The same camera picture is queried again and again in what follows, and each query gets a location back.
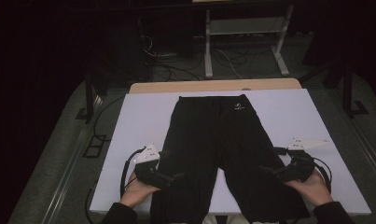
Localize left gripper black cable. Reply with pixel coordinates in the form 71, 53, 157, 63
119, 147, 146, 199

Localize person's right hand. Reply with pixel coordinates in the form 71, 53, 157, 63
284, 169, 335, 207

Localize tangle of black cables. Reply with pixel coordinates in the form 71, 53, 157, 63
138, 34, 206, 82

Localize black pants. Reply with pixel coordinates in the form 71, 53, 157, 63
149, 93, 311, 224

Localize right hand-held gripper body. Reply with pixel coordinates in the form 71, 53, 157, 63
277, 137, 329, 183

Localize black floor cable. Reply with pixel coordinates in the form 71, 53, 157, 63
91, 94, 128, 143

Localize person's left hand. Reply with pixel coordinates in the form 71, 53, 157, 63
119, 172, 160, 209

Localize metal floor rail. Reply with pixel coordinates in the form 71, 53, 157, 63
39, 94, 104, 224
327, 88, 376, 180

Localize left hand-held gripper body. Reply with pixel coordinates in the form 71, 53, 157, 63
132, 143, 174, 189

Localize white metal stand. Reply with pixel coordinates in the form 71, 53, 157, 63
203, 4, 295, 79

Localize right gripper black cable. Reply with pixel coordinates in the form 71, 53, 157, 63
312, 156, 333, 194

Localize black metal stand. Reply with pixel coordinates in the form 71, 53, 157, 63
75, 69, 104, 124
340, 57, 370, 119

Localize black floor bracket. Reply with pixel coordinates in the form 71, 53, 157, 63
82, 133, 108, 159

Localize white floor cable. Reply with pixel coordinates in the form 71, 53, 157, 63
216, 49, 244, 79

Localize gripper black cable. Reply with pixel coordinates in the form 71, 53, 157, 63
119, 147, 146, 199
312, 156, 333, 194

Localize wooden table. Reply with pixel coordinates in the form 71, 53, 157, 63
128, 77, 302, 95

